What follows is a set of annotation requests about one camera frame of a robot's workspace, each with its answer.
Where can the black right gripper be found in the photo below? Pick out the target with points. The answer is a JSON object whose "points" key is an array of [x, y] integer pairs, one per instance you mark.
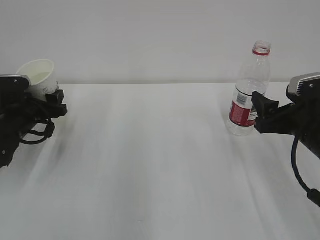
{"points": [[289, 119]]}

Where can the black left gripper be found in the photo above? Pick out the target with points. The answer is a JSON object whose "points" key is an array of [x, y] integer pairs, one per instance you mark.
{"points": [[21, 114]]}

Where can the white paper cup green print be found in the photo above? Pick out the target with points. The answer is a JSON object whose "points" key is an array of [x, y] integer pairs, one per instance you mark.
{"points": [[42, 78]]}

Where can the clear plastic water bottle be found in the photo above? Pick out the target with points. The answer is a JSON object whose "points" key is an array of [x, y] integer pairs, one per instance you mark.
{"points": [[254, 76]]}

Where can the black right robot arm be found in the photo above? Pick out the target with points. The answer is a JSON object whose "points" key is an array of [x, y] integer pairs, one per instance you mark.
{"points": [[311, 143]]}

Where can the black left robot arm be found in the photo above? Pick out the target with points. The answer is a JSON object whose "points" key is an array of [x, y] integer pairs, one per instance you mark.
{"points": [[8, 147]]}

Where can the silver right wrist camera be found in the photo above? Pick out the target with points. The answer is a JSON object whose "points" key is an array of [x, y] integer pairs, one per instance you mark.
{"points": [[304, 88]]}

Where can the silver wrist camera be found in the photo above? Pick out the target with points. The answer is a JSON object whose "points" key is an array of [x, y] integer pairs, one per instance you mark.
{"points": [[304, 88], [10, 81]]}

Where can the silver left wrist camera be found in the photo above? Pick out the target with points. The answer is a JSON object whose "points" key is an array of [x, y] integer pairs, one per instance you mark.
{"points": [[10, 81]]}

